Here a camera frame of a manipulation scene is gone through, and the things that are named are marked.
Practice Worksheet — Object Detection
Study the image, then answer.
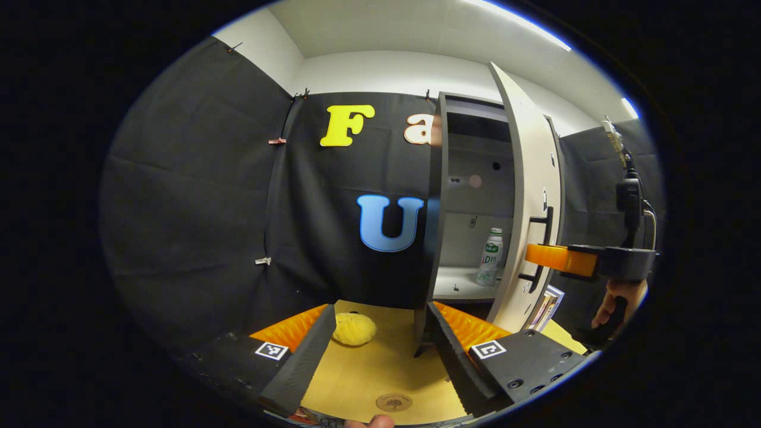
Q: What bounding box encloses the clear plastic bottle green label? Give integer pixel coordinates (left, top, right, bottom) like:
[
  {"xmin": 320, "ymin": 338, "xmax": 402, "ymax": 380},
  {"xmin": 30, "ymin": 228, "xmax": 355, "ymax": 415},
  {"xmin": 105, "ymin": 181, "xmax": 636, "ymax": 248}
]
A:
[{"xmin": 476, "ymin": 227, "xmax": 504, "ymax": 287}]

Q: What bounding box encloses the yellow fuzzy ball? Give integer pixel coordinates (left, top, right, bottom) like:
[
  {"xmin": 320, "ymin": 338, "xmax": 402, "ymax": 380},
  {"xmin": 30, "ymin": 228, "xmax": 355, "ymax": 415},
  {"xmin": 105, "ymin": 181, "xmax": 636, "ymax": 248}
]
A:
[{"xmin": 332, "ymin": 313, "xmax": 378, "ymax": 347}]

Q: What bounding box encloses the beige cabinet door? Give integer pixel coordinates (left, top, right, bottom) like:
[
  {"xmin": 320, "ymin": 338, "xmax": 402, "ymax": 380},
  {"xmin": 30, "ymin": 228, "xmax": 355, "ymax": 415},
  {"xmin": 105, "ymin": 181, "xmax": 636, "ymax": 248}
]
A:
[{"xmin": 488, "ymin": 61, "xmax": 564, "ymax": 333}]

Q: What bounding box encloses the blue grey book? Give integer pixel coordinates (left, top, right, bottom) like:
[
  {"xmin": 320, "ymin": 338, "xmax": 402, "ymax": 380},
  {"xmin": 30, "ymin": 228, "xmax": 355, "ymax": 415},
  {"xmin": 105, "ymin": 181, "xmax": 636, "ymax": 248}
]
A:
[{"xmin": 544, "ymin": 285, "xmax": 565, "ymax": 328}]

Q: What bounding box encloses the black cabinet door handle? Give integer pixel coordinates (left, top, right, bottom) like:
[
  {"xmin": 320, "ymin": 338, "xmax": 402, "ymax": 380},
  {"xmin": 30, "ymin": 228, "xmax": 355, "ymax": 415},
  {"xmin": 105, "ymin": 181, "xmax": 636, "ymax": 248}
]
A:
[{"xmin": 517, "ymin": 206, "xmax": 555, "ymax": 293}]

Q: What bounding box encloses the black backdrop cloth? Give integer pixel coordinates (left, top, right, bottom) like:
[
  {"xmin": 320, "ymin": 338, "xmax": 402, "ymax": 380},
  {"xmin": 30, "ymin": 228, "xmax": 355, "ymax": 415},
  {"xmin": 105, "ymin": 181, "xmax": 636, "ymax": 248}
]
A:
[{"xmin": 98, "ymin": 36, "xmax": 666, "ymax": 351}]

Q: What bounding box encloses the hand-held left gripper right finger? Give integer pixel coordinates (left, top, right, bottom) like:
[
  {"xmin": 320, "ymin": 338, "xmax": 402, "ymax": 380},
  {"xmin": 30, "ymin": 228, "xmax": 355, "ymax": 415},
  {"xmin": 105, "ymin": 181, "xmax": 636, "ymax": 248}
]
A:
[{"xmin": 426, "ymin": 301, "xmax": 589, "ymax": 418}]

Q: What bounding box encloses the beige book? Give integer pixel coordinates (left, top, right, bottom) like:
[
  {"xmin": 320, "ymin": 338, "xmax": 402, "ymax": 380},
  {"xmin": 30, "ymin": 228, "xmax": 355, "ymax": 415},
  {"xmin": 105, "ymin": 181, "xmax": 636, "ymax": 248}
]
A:
[{"xmin": 535, "ymin": 291, "xmax": 557, "ymax": 332}]

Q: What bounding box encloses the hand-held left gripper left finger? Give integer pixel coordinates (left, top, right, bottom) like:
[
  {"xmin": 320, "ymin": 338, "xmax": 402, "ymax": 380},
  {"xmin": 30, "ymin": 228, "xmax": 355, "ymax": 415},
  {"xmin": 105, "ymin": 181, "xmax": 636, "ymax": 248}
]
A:
[{"xmin": 174, "ymin": 304, "xmax": 337, "ymax": 418}]

